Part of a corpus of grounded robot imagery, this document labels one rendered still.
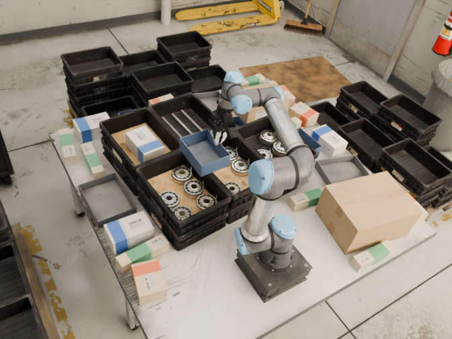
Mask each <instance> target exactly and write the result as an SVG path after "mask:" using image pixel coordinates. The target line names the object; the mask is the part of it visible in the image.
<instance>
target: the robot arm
mask: <svg viewBox="0 0 452 339"><path fill-rule="evenodd" d="M242 83H243V75H242V74H241V73H238V72H237V71H228V72H227V73H226V76H225V78H224V82H223V86H222V90H221V95H220V98H219V100H217V103H218V106H217V110H214V111H211V114H210V116H209V122H210V124H211V125H212V126H214V129H213V130H212V131H211V136H212V138H213V141H214V144H215V145H216V146H217V145H218V144H219V142H220V144H221V143H222V142H223V141H224V140H225V139H226V137H228V139H233V138H236V137H237V136H238V135H239V133H238V131H237V128H236V125H235V122H234V119H233V116H232V111H233V110H235V111H236V112H237V113H238V114H245V113H246V112H249V111H250V110H251V109H252V108H255V107H262V106H263V107H264V109H265V111H266V113H267V116H268V118H269V120H270V122H271V124H272V126H273V128H274V130H275V132H276V134H277V136H278V138H279V141H280V143H281V145H282V147H283V149H284V150H285V153H286V154H285V156H284V157H275V158H270V159H261V160H258V161H255V162H253V163H252V164H251V166H250V168H249V170H248V184H249V187H250V190H251V191H252V192H253V193H254V195H253V198H252V203H251V205H250V210H249V213H248V217H247V219H246V220H245V221H244V222H243V223H242V224H241V227H238V228H235V229H234V235H235V241H236V244H237V248H238V250H239V252H240V254H242V255H246V254H252V253H256V252H260V253H259V254H260V258H261V260H262V261H263V263H265V265H267V266H269V267H271V268H276V269H280V268H285V267H287V266H288V265H289V264H290V263H291V260H292V258H293V251H292V245H293V242H294V239H295V236H296V234H297V226H296V224H295V222H294V220H292V219H291V218H290V217H287V216H286V215H275V216H273V218H271V220H270V222H269V219H270V216H271V214H272V210H273V208H274V204H275V202H276V200H278V199H279V198H280V197H281V196H282V195H283V192H284V190H287V189H291V188H298V187H301V186H303V185H304V184H306V183H307V182H308V181H309V179H310V178H311V176H312V173H313V169H314V158H313V154H312V152H311V149H310V148H309V146H308V145H305V144H304V142H303V141H302V139H301V137H300V135H299V133H298V132H297V129H296V128H295V125H294V124H293V122H292V120H291V118H290V116H289V114H288V112H287V111H286V109H285V107H284V105H283V101H284V93H283V89H282V88H281V87H264V88H256V89H244V88H243V86H242ZM211 116H212V118H211ZM210 118H211V120H210ZM219 137H220V139H219Z"/></svg>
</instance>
